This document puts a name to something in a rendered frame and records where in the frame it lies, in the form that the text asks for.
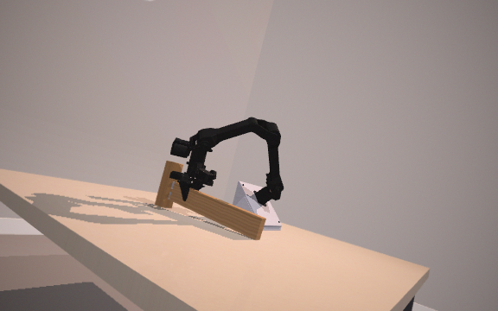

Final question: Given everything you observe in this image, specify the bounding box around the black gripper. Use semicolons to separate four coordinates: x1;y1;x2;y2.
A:
169;159;214;201

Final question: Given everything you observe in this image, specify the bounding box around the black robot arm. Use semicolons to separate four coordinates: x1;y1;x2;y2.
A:
170;117;284;206

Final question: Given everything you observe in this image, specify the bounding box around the wooden post with two steel pins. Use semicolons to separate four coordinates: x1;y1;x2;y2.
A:
155;161;183;208

